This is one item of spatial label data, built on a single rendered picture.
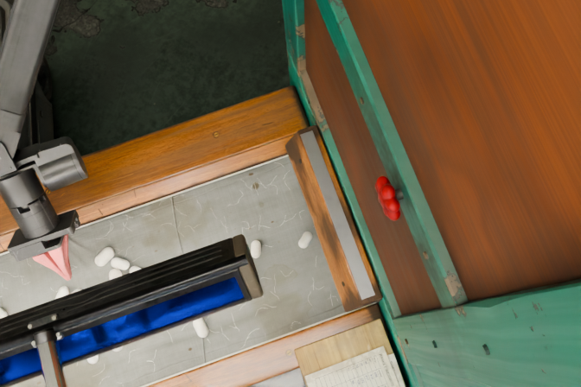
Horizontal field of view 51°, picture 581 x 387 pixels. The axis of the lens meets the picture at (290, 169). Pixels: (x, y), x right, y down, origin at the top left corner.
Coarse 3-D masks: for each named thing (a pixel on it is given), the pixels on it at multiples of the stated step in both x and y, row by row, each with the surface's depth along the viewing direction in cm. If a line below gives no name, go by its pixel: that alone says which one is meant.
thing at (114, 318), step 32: (192, 256) 73; (224, 256) 70; (96, 288) 72; (128, 288) 69; (160, 288) 68; (192, 288) 68; (224, 288) 70; (256, 288) 71; (0, 320) 72; (32, 320) 69; (64, 320) 67; (96, 320) 67; (128, 320) 69; (160, 320) 71; (192, 320) 73; (0, 352) 67; (32, 352) 68; (64, 352) 70; (96, 352) 71; (0, 384) 70
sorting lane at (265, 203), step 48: (192, 192) 109; (240, 192) 109; (288, 192) 108; (96, 240) 107; (144, 240) 107; (192, 240) 107; (288, 240) 106; (0, 288) 106; (48, 288) 105; (288, 288) 104; (192, 336) 102; (240, 336) 102; (96, 384) 101; (144, 384) 100
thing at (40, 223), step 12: (36, 204) 91; (48, 204) 93; (24, 216) 91; (36, 216) 92; (48, 216) 93; (60, 216) 97; (72, 216) 96; (24, 228) 92; (36, 228) 92; (48, 228) 93; (60, 228) 93; (72, 228) 93; (12, 240) 94; (24, 240) 93; (36, 240) 92; (48, 240) 93; (12, 252) 92
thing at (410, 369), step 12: (288, 60) 110; (300, 84) 103; (300, 96) 110; (312, 120) 104; (324, 144) 100; (384, 300) 93; (384, 312) 97; (396, 336) 93; (396, 348) 98; (408, 372) 93; (408, 384) 99; (420, 384) 90
